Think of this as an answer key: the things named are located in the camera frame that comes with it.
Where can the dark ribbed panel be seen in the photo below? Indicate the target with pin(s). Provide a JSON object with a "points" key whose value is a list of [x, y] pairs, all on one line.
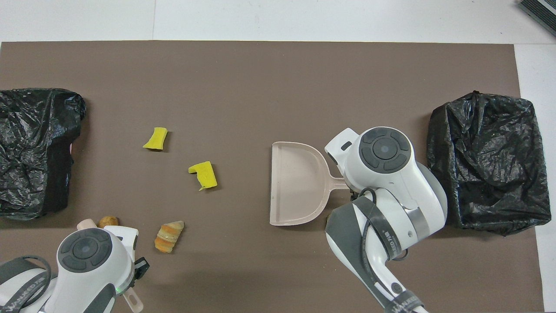
{"points": [[541, 13]]}

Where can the brown table mat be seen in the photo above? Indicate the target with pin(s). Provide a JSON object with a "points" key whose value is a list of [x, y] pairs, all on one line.
{"points": [[260, 87]]}

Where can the striped bread roll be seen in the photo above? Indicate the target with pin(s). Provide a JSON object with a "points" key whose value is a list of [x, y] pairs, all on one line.
{"points": [[169, 237]]}

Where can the yellow sponge piece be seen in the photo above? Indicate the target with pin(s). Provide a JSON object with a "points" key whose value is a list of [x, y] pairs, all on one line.
{"points": [[156, 139], [204, 174]]}

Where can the beige plastic dustpan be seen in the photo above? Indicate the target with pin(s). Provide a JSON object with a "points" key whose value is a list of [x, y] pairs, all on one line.
{"points": [[295, 187]]}

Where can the brown bread nugget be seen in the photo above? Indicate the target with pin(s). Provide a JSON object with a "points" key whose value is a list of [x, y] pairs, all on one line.
{"points": [[108, 222]]}

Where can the beige brush black bristles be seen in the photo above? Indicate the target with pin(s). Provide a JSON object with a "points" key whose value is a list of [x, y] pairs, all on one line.
{"points": [[132, 301]]}

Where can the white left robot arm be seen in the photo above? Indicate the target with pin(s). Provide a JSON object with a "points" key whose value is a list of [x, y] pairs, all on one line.
{"points": [[87, 265]]}

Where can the bin with black bag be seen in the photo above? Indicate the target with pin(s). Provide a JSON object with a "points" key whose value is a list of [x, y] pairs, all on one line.
{"points": [[491, 165], [30, 152]]}

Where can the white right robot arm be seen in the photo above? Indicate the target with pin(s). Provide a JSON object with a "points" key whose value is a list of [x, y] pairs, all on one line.
{"points": [[404, 195]]}

